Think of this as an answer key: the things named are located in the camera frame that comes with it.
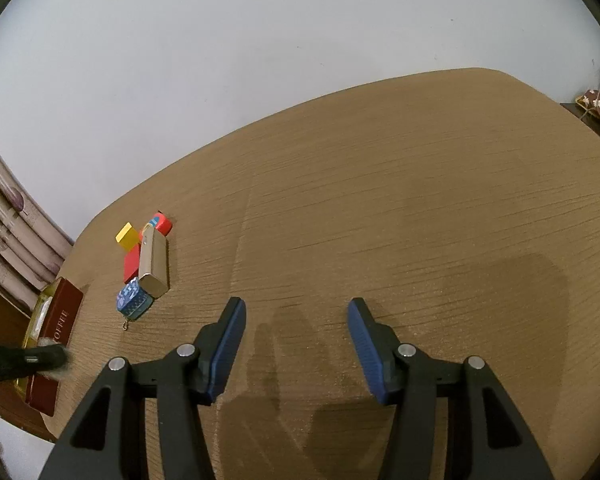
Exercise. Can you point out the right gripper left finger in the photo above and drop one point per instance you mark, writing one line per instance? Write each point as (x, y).
(105, 437)

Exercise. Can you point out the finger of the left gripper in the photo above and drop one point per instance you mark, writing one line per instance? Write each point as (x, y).
(17, 363)

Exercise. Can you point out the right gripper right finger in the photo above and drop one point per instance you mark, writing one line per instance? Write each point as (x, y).
(486, 436)

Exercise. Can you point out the blue patterned small tin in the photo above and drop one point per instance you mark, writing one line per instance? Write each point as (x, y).
(132, 302)

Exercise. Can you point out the tan rectangular box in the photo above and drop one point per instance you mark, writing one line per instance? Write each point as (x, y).
(153, 269)

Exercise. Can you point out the red rectangular block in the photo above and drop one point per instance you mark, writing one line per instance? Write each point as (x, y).
(131, 264)

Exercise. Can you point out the white cube block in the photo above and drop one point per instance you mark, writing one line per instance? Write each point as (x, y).
(55, 360)

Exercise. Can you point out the red toffee tin box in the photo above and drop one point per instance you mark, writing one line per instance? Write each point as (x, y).
(51, 322)

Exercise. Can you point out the beige patterned curtain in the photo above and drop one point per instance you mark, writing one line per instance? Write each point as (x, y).
(32, 248)

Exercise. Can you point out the yellow cube block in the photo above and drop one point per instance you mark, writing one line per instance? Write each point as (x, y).
(127, 238)

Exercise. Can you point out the red tape measure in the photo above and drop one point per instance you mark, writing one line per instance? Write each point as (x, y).
(161, 223)

